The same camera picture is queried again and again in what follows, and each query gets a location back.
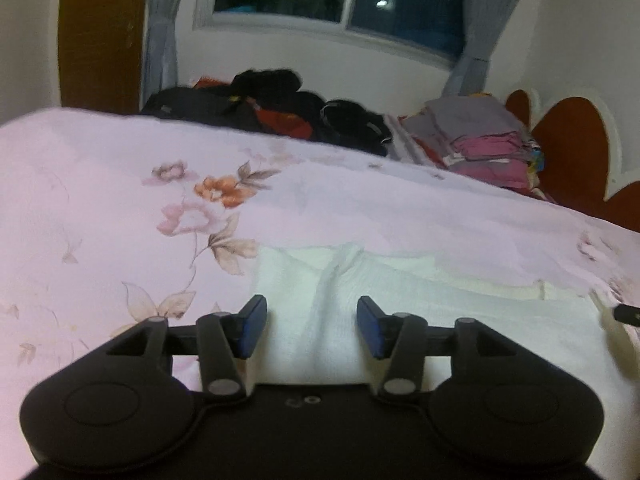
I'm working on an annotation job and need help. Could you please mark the grey pink folded clothes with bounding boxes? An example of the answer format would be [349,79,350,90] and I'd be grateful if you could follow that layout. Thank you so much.
[383,93,547,200]

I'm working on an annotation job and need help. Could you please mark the white framed window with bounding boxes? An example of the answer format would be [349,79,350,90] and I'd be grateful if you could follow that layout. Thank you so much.
[192,0,469,68]

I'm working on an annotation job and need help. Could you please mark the black clothes pile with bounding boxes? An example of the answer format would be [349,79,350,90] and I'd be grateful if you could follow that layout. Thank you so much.
[140,68,392,156]

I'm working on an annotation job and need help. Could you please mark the pink floral bed sheet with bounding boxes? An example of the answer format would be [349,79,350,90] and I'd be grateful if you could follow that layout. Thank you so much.
[1,108,639,479]

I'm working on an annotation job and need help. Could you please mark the pale green knit sweater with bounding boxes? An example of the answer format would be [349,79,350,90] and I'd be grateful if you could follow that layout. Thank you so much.
[244,242,640,480]

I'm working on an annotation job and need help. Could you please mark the left grey curtain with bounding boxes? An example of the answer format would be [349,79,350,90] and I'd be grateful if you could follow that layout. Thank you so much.
[140,0,220,103]

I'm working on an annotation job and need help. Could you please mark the red white headboard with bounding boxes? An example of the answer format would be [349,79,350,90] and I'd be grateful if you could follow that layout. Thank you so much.
[506,89,639,232]

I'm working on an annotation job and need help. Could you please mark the brown wooden door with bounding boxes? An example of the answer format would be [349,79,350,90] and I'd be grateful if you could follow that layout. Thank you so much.
[58,0,145,115]

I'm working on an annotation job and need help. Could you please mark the right grey curtain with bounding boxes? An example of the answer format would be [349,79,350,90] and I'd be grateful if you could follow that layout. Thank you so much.
[442,0,520,96]

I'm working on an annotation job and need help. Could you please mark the grey curtain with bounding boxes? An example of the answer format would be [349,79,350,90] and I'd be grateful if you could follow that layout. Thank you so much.
[140,0,220,103]
[442,0,520,96]

